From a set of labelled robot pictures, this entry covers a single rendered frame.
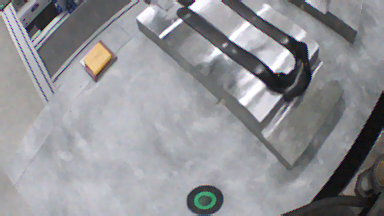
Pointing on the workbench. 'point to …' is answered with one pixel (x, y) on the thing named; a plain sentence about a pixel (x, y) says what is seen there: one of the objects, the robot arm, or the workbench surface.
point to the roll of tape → (202, 197)
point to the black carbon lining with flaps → (288, 86)
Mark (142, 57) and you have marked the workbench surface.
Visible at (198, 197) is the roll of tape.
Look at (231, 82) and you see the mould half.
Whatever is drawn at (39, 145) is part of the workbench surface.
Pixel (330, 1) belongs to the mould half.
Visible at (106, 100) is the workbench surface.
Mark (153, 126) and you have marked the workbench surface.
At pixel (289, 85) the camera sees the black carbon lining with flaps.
